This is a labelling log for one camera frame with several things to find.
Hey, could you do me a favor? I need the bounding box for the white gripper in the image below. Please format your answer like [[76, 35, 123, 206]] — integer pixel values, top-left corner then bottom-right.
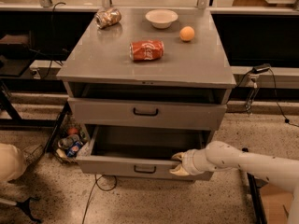
[[169, 149, 215, 176]]

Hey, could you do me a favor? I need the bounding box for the grey drawer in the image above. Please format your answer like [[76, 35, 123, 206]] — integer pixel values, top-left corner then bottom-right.
[[76, 125, 211, 180], [68, 98, 226, 131]]

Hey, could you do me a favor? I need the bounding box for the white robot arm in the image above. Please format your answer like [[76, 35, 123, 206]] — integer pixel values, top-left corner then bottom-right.
[[169, 141, 299, 224]]

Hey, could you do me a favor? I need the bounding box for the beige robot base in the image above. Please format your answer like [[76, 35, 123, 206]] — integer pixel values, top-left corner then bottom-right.
[[0, 143, 43, 184]]

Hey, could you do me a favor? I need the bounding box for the grey top drawer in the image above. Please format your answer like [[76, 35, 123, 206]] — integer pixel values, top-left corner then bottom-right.
[[68, 98, 226, 131]]

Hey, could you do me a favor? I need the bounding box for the grey drawer cabinet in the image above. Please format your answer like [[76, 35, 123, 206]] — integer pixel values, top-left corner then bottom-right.
[[55, 7, 237, 183]]

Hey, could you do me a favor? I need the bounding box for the black metal table leg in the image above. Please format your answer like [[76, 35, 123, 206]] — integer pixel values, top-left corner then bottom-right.
[[247, 174, 267, 224]]

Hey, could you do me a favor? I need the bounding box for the blue soda can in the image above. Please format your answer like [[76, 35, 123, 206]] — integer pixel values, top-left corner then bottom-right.
[[66, 141, 82, 157]]

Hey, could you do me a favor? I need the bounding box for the cardboard box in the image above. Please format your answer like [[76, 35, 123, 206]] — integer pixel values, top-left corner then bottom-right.
[[260, 184, 292, 224]]

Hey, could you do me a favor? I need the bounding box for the small red apple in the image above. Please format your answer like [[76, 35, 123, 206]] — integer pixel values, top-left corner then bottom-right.
[[67, 127, 78, 135]]

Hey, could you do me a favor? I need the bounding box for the red cola can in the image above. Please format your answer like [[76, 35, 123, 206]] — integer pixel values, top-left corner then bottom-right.
[[130, 40, 164, 61]]

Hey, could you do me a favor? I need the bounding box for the black power adapter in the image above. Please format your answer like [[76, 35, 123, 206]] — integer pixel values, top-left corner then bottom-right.
[[252, 63, 270, 74]]

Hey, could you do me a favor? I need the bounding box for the orange fruit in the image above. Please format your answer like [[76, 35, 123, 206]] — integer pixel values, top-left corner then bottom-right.
[[179, 26, 195, 42]]

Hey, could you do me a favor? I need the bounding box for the white bowl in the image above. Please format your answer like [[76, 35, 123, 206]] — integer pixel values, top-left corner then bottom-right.
[[145, 9, 178, 29]]

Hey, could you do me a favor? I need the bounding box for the black stand leg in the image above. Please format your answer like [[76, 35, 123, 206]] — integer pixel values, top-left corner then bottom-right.
[[0, 196, 43, 224]]

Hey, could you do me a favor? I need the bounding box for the crumpled snack bag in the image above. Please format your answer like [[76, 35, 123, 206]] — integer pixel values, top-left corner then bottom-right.
[[94, 7, 121, 29]]

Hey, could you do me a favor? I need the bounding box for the black floor cable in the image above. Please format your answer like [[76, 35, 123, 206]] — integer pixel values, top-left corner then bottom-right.
[[81, 174, 118, 224]]

